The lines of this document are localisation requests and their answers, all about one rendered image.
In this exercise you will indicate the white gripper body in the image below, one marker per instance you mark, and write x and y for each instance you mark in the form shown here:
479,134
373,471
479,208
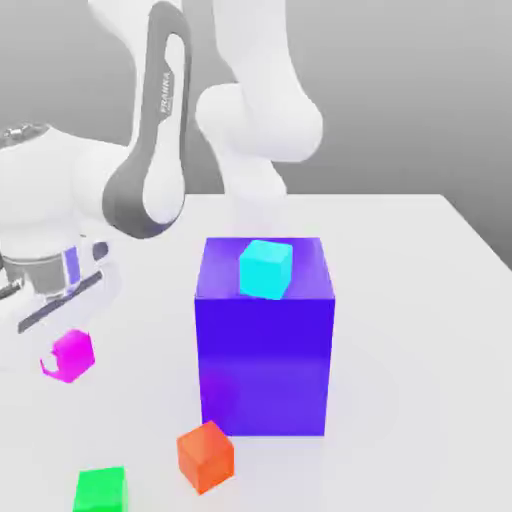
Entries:
64,310

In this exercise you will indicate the small magenta cube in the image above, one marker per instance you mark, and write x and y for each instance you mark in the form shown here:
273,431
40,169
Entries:
76,354

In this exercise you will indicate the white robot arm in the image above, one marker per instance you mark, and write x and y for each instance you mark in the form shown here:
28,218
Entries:
256,100

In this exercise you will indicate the small green cube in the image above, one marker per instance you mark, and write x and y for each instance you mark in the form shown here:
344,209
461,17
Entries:
100,490

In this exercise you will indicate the small cyan cube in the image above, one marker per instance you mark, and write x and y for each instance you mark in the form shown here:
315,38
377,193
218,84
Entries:
264,270

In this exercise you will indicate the small orange cube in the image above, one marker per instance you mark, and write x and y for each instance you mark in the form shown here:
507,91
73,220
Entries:
204,458

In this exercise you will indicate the large blue box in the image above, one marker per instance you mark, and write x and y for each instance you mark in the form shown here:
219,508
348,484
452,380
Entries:
264,360

